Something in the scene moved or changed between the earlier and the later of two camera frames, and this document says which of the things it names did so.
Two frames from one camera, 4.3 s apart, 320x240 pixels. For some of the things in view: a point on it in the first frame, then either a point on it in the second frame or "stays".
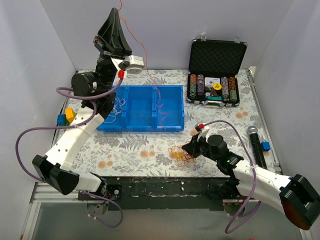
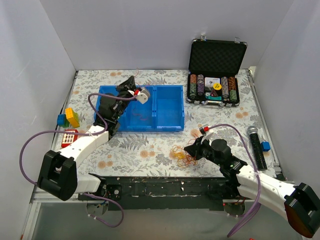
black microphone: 256,142 stays
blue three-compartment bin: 146,108 stays
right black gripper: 198,146 stays
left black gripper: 107,50 -> 125,90
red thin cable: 146,63 -> 133,112
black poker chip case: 213,74 stays
